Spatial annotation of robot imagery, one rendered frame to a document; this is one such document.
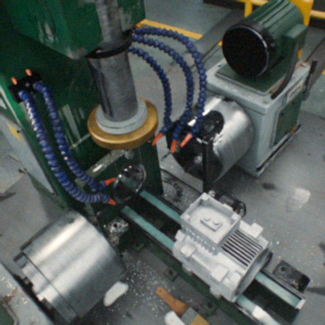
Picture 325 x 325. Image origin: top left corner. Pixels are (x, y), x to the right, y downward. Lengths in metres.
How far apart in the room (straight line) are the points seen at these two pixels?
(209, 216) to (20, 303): 0.49
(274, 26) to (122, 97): 0.60
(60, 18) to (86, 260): 0.55
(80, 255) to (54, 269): 0.07
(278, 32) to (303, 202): 0.61
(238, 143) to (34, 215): 0.83
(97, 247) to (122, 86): 0.40
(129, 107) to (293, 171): 0.84
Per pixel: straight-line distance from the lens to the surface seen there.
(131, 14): 0.77
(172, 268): 1.20
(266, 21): 1.23
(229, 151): 1.14
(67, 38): 0.69
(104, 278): 0.94
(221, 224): 0.93
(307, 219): 1.36
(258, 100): 1.21
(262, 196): 1.39
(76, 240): 0.91
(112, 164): 1.06
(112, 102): 0.82
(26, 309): 0.88
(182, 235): 0.95
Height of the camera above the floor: 1.91
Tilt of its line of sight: 49 degrees down
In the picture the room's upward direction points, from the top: 9 degrees counter-clockwise
